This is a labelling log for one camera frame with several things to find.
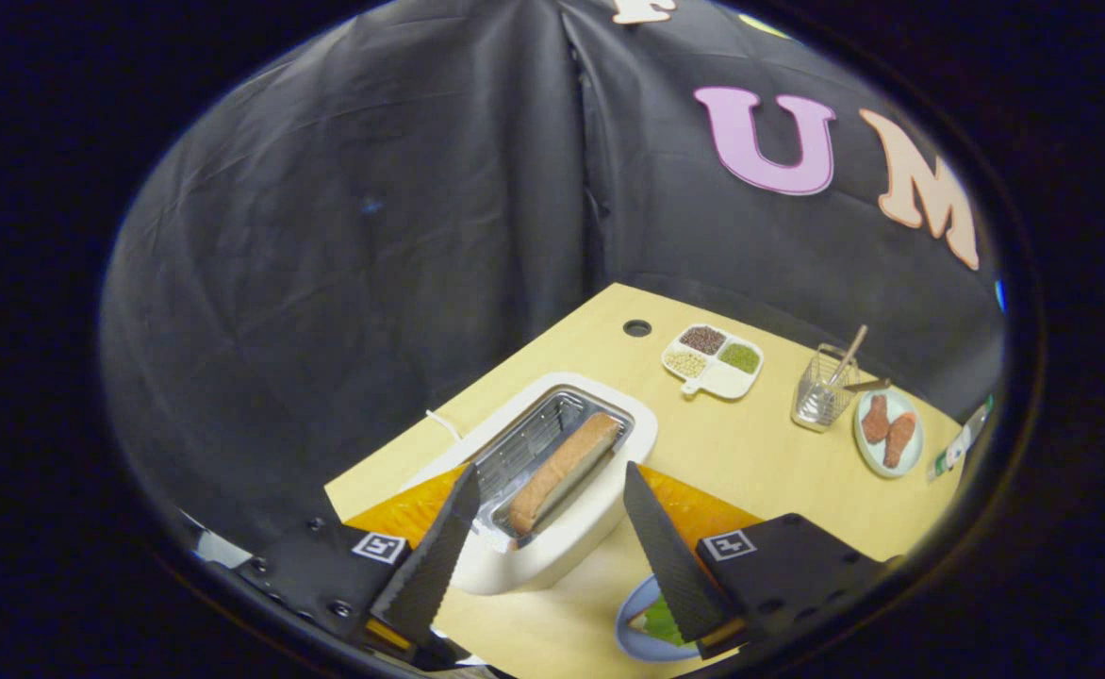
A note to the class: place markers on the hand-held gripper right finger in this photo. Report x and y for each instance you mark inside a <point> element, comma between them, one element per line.
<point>675,566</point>

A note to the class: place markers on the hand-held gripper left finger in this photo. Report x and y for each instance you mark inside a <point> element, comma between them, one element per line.
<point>420,575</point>

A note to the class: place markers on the green lettuce leaf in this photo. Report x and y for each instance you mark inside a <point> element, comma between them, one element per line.
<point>667,624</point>

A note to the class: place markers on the plain bread slice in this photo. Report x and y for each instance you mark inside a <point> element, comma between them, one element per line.
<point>562,471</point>

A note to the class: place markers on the blue round plate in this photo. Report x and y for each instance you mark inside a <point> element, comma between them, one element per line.
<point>633,637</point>

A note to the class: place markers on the white toaster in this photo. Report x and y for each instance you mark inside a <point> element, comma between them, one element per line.
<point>552,556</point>

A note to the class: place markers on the white divided condiment dish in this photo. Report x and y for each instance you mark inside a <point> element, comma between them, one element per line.
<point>727,380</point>

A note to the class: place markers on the pale green plate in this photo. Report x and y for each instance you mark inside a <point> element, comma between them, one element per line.
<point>865,453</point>

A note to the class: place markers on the brown meat patty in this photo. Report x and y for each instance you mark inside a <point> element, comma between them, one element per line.
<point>899,438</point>
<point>875,420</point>

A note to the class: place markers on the wooden utensil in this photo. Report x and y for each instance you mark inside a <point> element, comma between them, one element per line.
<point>873,385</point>
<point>849,354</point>

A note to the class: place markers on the clear water bottle green cap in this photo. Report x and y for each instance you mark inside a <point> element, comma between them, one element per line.
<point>958,448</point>

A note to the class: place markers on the black backdrop cloth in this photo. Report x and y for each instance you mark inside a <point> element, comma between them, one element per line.
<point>326,236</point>

